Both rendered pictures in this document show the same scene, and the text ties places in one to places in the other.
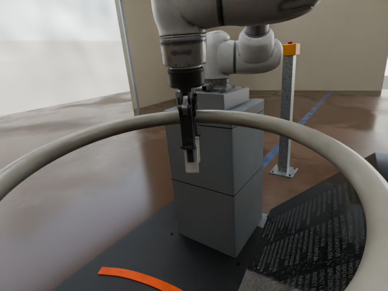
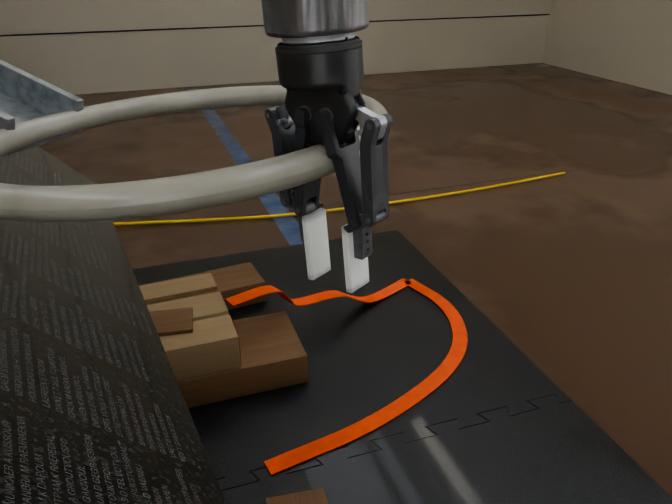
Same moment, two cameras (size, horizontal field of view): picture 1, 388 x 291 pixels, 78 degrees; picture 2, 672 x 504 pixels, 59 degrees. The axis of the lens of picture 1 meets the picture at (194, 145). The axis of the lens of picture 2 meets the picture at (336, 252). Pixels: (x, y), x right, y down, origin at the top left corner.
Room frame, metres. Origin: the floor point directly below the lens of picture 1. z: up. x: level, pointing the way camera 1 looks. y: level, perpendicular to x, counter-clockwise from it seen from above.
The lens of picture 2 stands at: (0.81, -0.44, 1.09)
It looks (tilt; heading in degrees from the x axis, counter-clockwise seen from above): 27 degrees down; 123
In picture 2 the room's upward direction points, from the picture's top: straight up
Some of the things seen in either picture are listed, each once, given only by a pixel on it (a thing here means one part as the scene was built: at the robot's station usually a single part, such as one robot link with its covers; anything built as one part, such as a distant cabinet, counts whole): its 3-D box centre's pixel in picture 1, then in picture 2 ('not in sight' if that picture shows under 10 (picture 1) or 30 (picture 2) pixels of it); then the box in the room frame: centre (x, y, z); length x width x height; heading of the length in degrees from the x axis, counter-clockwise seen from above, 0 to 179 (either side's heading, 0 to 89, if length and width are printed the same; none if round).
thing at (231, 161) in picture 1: (218, 171); not in sight; (1.27, -0.13, 0.40); 0.50 x 0.50 x 0.80; 53
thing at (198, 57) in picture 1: (184, 52); (315, 2); (0.51, 0.00, 1.05); 0.09 x 0.09 x 0.06
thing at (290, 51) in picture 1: (286, 113); not in sight; (1.95, -0.80, 0.54); 0.20 x 0.20 x 1.09; 52
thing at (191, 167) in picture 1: (191, 159); (316, 244); (0.50, 0.01, 0.82); 0.03 x 0.01 x 0.07; 83
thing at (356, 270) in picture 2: (193, 149); (355, 255); (0.55, 0.00, 0.83); 0.03 x 0.01 x 0.07; 83
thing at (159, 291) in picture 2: not in sight; (176, 288); (-0.55, 0.69, 0.10); 0.25 x 0.10 x 0.01; 55
